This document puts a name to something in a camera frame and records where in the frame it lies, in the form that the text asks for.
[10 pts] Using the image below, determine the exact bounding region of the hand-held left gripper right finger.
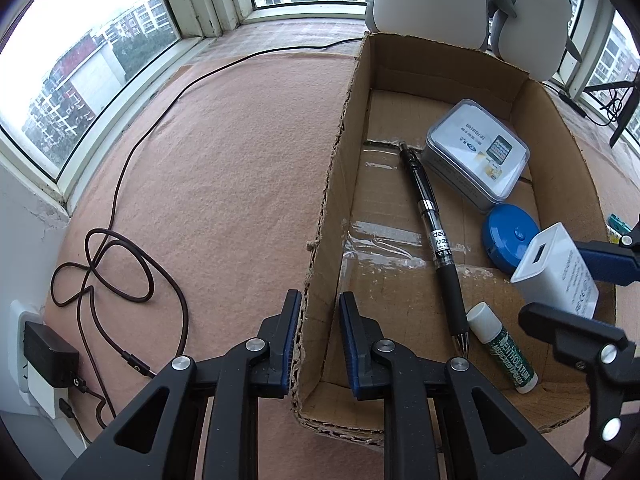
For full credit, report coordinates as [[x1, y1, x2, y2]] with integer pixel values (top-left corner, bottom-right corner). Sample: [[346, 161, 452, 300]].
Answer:
[[339, 291, 581, 480]]

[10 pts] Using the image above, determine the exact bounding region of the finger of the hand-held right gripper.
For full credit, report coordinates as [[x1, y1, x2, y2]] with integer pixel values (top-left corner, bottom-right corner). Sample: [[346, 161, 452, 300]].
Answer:
[[518, 302, 640, 466], [574, 220, 640, 286]]

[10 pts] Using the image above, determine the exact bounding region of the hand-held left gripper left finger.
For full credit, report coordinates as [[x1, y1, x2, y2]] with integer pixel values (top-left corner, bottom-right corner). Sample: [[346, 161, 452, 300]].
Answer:
[[60, 289, 303, 480]]

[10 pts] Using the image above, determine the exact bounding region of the white charger adapter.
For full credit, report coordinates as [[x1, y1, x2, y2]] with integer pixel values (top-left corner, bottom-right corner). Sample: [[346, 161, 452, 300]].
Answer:
[[510, 223, 600, 319]]

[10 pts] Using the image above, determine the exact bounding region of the green lip balm stick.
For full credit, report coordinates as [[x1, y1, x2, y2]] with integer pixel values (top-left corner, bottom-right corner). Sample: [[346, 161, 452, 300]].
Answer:
[[466, 302, 538, 394]]

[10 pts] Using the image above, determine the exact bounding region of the cardboard box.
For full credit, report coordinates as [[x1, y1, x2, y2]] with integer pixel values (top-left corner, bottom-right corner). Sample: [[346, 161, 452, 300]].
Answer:
[[291, 31, 617, 446]]

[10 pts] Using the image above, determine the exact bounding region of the blue round tape measure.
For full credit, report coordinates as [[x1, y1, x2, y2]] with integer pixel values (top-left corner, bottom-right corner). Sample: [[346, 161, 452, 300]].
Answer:
[[481, 204, 542, 275]]

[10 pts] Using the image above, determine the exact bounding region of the black gel pen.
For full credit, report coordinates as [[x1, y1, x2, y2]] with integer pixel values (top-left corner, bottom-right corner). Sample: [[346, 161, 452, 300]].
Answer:
[[398, 141, 471, 358]]

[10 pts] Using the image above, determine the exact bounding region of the clear plastic card box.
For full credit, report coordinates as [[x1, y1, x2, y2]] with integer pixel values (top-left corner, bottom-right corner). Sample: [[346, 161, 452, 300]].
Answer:
[[419, 99, 531, 212]]

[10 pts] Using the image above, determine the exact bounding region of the black tripod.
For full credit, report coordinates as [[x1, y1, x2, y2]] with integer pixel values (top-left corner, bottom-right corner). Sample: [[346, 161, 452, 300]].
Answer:
[[582, 77, 640, 148]]

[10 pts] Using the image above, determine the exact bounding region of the black inline remote control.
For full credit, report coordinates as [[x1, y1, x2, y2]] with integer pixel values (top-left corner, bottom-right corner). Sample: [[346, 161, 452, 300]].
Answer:
[[557, 91, 586, 115]]

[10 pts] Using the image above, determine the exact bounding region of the pink blanket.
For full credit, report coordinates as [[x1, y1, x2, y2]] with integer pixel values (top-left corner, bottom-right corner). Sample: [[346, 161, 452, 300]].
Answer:
[[42, 50, 640, 480]]

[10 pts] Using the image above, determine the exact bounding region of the black power adapter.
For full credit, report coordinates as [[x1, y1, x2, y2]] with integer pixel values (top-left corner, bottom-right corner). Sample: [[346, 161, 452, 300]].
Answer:
[[24, 322, 81, 388]]

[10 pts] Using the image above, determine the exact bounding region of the small penguin plush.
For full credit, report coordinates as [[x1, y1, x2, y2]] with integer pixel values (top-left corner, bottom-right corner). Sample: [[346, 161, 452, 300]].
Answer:
[[490, 0, 583, 82]]

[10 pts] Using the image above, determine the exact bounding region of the dark brown power cable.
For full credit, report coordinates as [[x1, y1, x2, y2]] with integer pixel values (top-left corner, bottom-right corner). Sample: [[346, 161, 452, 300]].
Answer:
[[51, 35, 626, 378]]

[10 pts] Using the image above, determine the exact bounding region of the black adapter cable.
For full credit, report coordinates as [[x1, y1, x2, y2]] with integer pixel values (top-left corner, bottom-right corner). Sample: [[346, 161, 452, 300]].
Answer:
[[59, 380, 113, 446]]

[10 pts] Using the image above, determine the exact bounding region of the white wall socket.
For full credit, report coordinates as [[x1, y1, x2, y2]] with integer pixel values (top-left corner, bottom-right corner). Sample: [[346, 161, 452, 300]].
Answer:
[[10, 300, 76, 418]]

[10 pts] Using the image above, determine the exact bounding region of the white window frame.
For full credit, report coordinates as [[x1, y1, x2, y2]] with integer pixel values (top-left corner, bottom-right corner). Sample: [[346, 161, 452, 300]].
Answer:
[[0, 0, 640, 211]]

